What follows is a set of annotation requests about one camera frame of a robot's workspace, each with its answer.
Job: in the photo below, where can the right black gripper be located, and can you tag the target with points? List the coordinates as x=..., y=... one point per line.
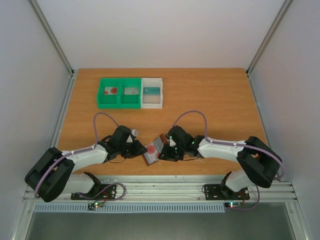
x=167, y=151

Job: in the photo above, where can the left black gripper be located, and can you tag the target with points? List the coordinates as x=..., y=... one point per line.
x=137, y=150

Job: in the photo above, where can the red circle white card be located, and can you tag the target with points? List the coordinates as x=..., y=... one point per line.
x=152, y=154

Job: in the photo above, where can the brown leather card holder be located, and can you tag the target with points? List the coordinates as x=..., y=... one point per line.
x=158, y=142

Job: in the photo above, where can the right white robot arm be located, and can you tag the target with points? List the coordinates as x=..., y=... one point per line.
x=259, y=164

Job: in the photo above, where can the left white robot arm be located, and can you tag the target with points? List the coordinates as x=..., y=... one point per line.
x=53, y=173

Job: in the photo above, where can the teal card in bin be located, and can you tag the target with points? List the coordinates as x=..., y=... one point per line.
x=151, y=90

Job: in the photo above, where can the red dotted card in bin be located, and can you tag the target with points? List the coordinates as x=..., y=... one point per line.
x=110, y=90

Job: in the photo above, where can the white translucent bin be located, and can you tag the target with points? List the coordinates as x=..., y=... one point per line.
x=151, y=101

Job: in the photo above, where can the green two-compartment bin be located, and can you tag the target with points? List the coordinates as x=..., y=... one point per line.
x=119, y=101

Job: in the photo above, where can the left green circuit board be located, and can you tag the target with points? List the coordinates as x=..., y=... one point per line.
x=94, y=206

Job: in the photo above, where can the green circuit board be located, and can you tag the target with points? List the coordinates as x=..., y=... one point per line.
x=232, y=205
x=94, y=206

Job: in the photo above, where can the right green circuit board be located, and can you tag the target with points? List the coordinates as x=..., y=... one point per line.
x=232, y=205

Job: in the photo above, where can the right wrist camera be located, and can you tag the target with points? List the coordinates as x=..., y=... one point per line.
x=172, y=143

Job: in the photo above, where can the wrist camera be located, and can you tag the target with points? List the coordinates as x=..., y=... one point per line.
x=172, y=143
x=132, y=136

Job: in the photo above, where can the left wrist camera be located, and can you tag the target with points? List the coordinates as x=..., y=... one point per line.
x=132, y=136

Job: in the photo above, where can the aluminium rail frame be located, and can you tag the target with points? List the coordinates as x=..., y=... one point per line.
x=187, y=188

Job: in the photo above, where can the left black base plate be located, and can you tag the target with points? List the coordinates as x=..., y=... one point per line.
x=98, y=192

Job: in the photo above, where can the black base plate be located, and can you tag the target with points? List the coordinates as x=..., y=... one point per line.
x=212, y=192
x=98, y=192

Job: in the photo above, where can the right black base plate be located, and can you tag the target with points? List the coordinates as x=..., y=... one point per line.
x=212, y=192

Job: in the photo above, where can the grey slotted cable duct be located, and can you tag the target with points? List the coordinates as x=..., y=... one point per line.
x=130, y=208

